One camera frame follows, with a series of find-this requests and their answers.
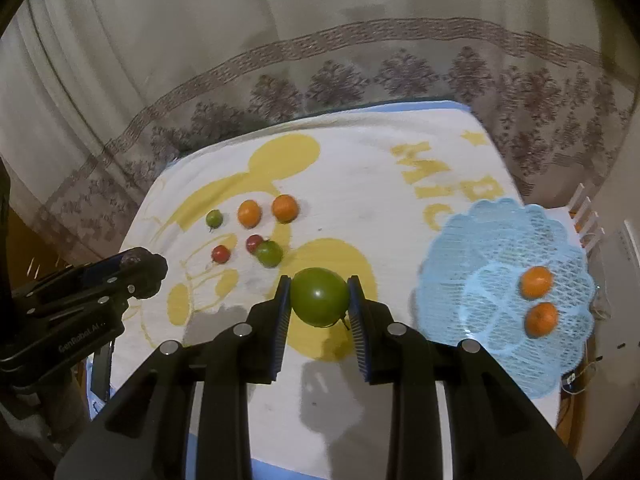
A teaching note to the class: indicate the tiny green tomato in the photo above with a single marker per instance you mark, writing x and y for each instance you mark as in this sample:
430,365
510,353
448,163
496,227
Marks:
214,218

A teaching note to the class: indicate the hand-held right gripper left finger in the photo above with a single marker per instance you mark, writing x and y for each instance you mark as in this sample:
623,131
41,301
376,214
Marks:
280,320

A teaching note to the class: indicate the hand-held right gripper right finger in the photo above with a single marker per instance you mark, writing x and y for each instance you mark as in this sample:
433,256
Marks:
357,325

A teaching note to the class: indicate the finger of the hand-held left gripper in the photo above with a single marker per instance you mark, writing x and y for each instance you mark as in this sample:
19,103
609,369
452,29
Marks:
95,302
145,270

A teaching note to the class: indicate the large green tomato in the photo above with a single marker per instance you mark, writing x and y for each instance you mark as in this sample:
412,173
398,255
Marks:
320,296

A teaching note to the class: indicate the beige patterned curtain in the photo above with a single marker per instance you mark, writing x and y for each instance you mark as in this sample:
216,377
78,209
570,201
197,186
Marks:
200,35

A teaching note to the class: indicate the white yellow printed towel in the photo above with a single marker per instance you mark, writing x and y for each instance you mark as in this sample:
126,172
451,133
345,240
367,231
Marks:
360,195

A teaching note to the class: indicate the smooth orange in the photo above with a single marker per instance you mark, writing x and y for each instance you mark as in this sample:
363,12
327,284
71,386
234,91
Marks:
249,213

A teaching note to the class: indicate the white flat device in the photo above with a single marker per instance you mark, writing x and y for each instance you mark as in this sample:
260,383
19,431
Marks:
627,260

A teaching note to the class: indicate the small red tomato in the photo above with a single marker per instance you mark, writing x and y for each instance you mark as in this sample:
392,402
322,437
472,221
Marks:
253,241
220,254

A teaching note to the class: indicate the white slatted rack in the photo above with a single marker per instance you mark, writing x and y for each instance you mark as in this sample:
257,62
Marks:
587,220

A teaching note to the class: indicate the light blue plastic basket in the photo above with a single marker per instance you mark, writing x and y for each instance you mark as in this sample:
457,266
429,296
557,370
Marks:
480,240

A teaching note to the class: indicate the medium green tomato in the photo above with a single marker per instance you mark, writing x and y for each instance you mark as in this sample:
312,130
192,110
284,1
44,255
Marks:
270,254

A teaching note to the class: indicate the mandarin orange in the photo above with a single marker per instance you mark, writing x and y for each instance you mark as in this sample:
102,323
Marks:
541,319
536,281
285,208

